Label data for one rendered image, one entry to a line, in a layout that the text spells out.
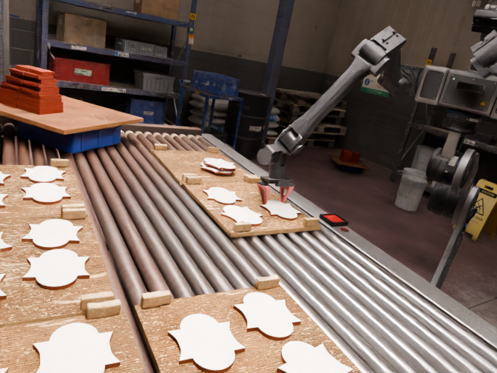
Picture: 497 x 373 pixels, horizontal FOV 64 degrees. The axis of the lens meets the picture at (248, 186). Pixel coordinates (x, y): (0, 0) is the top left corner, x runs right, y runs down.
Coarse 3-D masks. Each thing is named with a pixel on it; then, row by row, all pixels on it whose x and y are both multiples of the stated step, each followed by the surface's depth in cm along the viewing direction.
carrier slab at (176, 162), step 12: (156, 156) 177; (168, 156) 178; (180, 156) 182; (192, 156) 185; (204, 156) 189; (216, 156) 193; (168, 168) 163; (180, 168) 166; (192, 168) 169; (180, 180) 153; (204, 180) 158; (216, 180) 160; (228, 180) 163; (240, 180) 166
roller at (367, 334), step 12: (156, 132) 221; (168, 144) 203; (264, 240) 124; (276, 252) 118; (288, 252) 117; (288, 264) 113; (300, 264) 112; (300, 276) 108; (312, 276) 107; (312, 288) 104; (324, 288) 102; (324, 300) 100; (336, 300) 98; (336, 312) 96; (348, 312) 94; (348, 324) 92; (360, 324) 91; (360, 336) 89; (372, 336) 88; (384, 348) 85; (396, 360) 82; (408, 372) 79; (420, 372) 80
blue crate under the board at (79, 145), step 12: (24, 132) 168; (36, 132) 165; (48, 132) 163; (84, 132) 164; (96, 132) 171; (108, 132) 178; (120, 132) 186; (48, 144) 165; (60, 144) 162; (72, 144) 160; (84, 144) 166; (96, 144) 173; (108, 144) 180
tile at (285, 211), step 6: (270, 204) 143; (276, 204) 144; (282, 204) 145; (288, 204) 146; (270, 210) 138; (276, 210) 139; (282, 210) 140; (288, 210) 141; (294, 210) 142; (282, 216) 135; (288, 216) 136; (294, 216) 137
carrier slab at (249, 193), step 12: (192, 192) 143; (240, 192) 152; (252, 192) 154; (264, 192) 157; (204, 204) 135; (216, 204) 136; (240, 204) 141; (252, 204) 143; (216, 216) 127; (264, 216) 135; (276, 216) 137; (300, 216) 141; (228, 228) 121; (252, 228) 124; (264, 228) 126; (276, 228) 127; (288, 228) 129; (300, 228) 132; (312, 228) 134
